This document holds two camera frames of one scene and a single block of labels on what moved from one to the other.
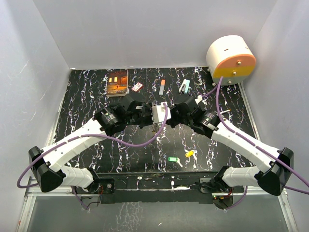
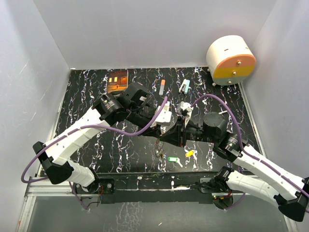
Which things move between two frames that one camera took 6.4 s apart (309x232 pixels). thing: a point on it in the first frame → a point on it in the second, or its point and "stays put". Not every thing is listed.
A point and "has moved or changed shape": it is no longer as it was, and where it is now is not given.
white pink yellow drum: (231, 57) stays put
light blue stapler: (184, 87) stays put
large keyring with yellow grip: (156, 126) has moved or changed shape
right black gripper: (172, 122) → (177, 133)
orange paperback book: (117, 82) stays put
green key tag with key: (175, 159) stays put
